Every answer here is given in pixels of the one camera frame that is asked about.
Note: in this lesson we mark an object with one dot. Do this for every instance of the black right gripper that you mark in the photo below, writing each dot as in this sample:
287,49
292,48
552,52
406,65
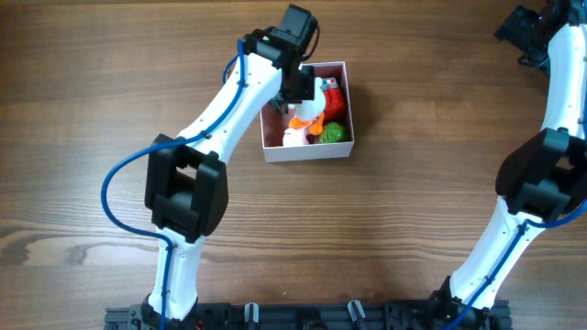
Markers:
517,29

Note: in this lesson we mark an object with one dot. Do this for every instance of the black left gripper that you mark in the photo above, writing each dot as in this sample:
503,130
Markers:
297,87

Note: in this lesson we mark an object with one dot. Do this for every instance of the white plush duck toy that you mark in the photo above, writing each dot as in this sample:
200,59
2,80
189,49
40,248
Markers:
310,114

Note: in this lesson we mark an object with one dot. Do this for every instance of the pink hat doll figure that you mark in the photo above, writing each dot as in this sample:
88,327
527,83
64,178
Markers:
295,137

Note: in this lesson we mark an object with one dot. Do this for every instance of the red toy car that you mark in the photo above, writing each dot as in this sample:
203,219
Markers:
335,102

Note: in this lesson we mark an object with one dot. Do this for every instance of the green patterned ball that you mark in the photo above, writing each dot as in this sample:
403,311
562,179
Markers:
333,132

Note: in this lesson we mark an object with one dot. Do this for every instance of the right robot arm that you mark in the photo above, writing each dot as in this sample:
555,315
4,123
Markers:
542,184

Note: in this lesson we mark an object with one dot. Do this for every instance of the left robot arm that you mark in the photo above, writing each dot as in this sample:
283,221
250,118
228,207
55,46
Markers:
186,187

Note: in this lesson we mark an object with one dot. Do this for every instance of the white box pink interior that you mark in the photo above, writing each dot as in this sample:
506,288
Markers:
273,125

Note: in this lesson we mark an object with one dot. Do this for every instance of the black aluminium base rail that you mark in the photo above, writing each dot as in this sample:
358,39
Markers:
389,315

